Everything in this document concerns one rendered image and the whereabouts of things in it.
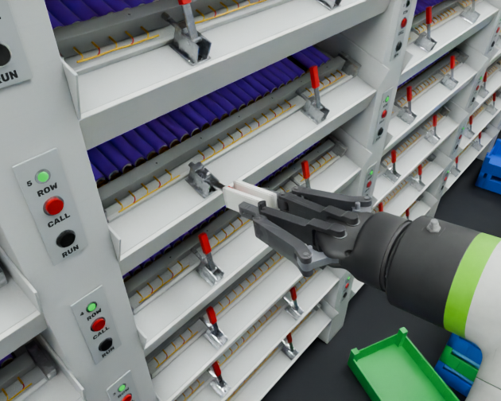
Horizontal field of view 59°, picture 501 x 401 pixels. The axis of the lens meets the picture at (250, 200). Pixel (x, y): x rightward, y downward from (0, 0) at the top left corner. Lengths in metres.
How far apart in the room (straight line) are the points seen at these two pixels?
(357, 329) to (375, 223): 1.15
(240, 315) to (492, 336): 0.61
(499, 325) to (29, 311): 0.44
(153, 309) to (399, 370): 0.98
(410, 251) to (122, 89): 0.31
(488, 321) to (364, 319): 1.22
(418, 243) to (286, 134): 0.38
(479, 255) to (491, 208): 1.82
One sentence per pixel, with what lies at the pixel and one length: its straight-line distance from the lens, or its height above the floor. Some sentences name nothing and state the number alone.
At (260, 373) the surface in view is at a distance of 1.28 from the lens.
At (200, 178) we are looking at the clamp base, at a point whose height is 0.92.
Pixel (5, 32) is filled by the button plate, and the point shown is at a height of 1.16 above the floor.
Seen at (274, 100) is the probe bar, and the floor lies 0.93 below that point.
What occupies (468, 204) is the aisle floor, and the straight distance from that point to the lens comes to 2.20.
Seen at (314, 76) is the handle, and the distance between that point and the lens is 0.76.
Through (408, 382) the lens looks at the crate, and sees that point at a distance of 1.51.
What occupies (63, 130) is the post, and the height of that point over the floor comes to 1.07.
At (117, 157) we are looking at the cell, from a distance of 0.61.
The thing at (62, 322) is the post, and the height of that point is 0.85.
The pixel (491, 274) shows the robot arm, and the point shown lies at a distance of 0.39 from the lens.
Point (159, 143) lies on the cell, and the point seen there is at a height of 0.94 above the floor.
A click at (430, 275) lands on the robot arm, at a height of 0.99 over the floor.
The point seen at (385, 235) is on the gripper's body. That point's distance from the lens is 0.43.
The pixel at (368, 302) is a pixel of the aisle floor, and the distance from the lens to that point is 1.65.
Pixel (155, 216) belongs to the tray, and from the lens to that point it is 0.58.
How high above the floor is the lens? 1.27
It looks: 40 degrees down
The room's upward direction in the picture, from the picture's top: straight up
